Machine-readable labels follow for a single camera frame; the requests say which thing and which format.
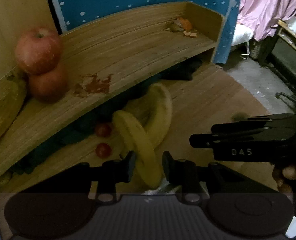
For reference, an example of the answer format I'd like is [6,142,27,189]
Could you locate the orange peel scraps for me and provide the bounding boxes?
[166,17,198,38]

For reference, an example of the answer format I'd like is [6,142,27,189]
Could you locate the red apple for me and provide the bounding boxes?
[15,27,63,75]
[28,64,68,103]

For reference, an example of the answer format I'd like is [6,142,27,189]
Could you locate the lower red apple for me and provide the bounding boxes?
[28,64,68,103]

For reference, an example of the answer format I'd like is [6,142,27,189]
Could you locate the white cable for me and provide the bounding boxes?
[239,42,251,61]

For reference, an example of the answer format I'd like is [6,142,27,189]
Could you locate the flat bread under shelf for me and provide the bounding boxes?
[0,172,12,187]

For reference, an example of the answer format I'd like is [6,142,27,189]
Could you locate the pink curtain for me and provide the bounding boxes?
[237,0,296,41]

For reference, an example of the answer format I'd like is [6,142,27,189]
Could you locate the yellow banana back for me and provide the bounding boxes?
[144,83,173,148]

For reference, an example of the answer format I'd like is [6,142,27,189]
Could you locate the upper red apple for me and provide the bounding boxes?
[15,27,63,75]

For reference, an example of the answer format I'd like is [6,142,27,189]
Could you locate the wooden desk shelf riser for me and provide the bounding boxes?
[0,2,224,176]

